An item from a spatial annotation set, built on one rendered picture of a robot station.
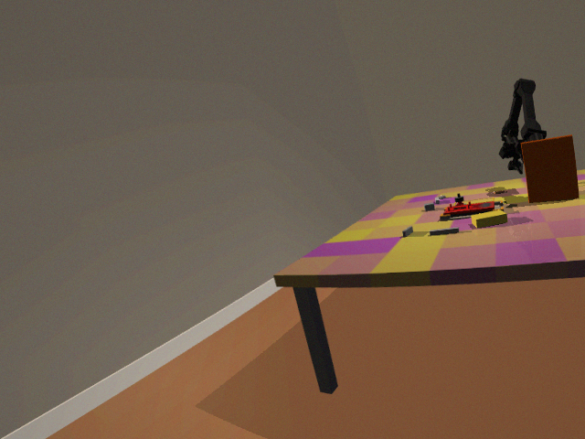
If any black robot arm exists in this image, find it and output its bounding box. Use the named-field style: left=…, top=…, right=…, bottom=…
left=499, top=79, right=547, bottom=159

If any yellow rectangular block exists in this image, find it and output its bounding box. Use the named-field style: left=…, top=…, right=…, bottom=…
left=472, top=210, right=508, bottom=229

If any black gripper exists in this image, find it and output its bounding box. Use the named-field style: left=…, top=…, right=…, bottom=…
left=508, top=139, right=527, bottom=175

